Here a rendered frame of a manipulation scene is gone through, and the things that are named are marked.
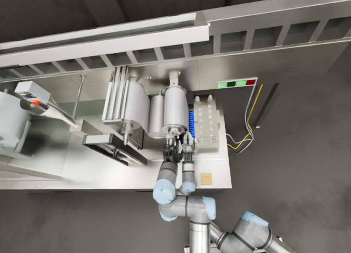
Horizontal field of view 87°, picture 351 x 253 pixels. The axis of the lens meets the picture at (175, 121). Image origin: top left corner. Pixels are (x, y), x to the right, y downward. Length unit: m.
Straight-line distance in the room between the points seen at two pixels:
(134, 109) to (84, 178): 0.80
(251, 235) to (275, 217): 1.25
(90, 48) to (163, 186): 0.47
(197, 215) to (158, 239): 1.59
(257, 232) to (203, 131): 0.63
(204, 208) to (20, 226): 2.73
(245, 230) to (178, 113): 0.67
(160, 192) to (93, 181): 0.97
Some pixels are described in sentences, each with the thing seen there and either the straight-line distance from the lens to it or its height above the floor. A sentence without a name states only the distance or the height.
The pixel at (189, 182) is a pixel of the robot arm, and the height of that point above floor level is 1.15.
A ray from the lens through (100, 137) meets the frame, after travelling 0.98.
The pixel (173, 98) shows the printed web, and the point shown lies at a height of 1.31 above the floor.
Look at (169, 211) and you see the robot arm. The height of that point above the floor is 1.47.
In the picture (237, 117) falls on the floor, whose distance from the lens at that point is 2.48.
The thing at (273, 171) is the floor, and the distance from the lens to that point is 2.35.
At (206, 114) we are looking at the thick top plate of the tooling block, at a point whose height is 1.03.
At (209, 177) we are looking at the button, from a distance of 1.30.
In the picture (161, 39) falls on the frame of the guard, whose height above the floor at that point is 1.94.
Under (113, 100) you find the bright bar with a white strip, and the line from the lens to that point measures 1.05.
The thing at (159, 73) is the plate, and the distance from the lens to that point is 1.16.
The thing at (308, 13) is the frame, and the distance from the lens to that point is 1.05.
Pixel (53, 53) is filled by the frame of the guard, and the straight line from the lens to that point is 0.55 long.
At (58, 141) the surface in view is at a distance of 1.73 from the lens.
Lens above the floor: 2.22
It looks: 63 degrees down
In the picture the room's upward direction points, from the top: 23 degrees counter-clockwise
